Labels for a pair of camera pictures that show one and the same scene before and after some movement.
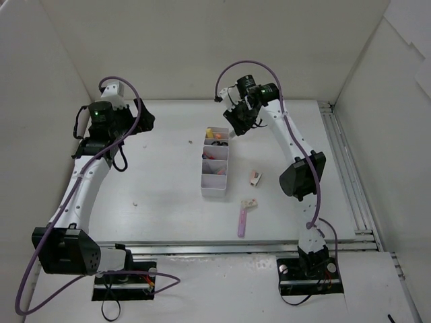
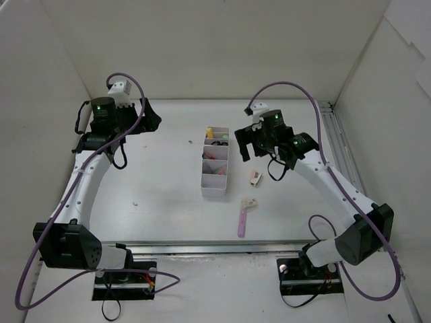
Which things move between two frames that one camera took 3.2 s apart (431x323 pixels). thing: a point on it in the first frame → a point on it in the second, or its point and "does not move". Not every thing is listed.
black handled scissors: (217, 142) does not move
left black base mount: (136, 282) does not move
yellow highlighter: (209, 133) does not move
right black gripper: (238, 114) → (250, 138)
